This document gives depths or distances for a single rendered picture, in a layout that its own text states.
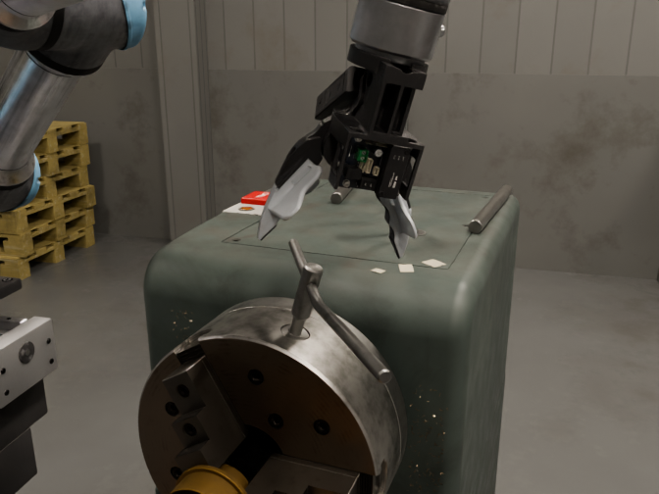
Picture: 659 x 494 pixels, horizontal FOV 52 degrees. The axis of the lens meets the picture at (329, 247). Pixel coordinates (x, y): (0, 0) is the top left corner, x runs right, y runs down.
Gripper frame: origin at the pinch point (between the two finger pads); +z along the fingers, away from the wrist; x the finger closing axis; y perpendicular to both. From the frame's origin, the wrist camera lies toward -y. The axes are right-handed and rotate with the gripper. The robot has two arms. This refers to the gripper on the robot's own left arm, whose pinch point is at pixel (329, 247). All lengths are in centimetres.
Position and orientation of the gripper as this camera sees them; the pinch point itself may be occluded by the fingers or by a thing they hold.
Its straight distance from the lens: 68.4
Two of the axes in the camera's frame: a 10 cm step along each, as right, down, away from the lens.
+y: 2.3, 4.4, -8.7
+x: 9.4, 1.2, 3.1
